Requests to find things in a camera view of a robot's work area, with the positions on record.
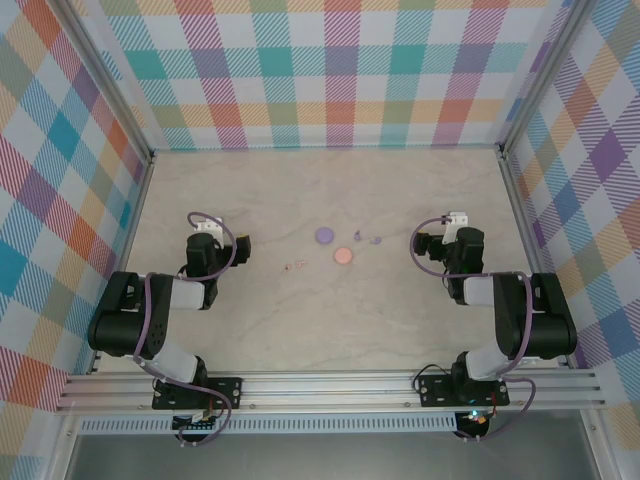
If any slotted grey cable duct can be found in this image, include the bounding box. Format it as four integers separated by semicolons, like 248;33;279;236
79;412;459;435

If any aluminium mounting rail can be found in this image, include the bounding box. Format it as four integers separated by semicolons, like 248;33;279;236
54;368;607;415

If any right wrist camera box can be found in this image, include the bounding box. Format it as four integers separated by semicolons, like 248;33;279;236
446;211;471;242

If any aluminium frame leg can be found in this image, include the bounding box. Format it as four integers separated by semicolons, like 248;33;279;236
47;412;81;480
579;407;617;480

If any aluminium frame post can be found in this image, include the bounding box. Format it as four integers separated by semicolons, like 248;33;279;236
497;0;599;159
59;0;156;164

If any aluminium side rail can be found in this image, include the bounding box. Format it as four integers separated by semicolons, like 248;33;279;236
498;152;575;370
88;152;157;376

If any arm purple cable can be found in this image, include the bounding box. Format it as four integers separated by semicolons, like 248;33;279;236
409;215;536;442
132;211;237;448

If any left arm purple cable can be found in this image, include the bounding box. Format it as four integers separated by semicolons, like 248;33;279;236
132;211;237;448

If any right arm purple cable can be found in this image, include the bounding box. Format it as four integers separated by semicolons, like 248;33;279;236
409;215;536;442

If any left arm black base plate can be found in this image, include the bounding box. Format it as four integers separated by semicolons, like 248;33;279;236
152;377;245;411

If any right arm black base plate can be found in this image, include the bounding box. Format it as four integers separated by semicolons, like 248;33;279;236
417;374;511;407

